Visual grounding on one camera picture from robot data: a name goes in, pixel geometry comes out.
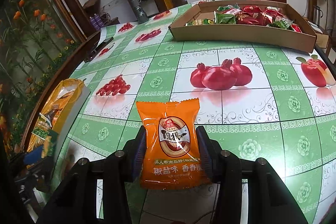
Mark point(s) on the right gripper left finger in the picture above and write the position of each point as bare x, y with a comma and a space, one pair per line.
94, 191

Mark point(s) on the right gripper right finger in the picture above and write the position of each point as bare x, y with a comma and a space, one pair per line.
269, 200

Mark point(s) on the small orange snack packet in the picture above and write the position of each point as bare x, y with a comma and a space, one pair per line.
172, 159

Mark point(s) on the dark green snack packet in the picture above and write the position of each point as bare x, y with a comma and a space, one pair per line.
43, 136

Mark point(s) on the green fruit-print tablecloth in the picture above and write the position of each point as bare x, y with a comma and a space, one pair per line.
286, 114

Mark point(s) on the black smartphone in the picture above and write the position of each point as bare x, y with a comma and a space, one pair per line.
96, 50

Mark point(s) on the brown cardboard box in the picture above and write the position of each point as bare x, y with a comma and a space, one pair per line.
302, 41

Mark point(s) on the purple bottles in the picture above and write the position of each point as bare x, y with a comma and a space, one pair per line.
96, 22

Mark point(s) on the red green candies pile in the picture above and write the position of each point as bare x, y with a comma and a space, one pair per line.
269, 16

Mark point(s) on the grey flashlight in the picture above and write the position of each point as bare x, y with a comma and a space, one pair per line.
140, 14

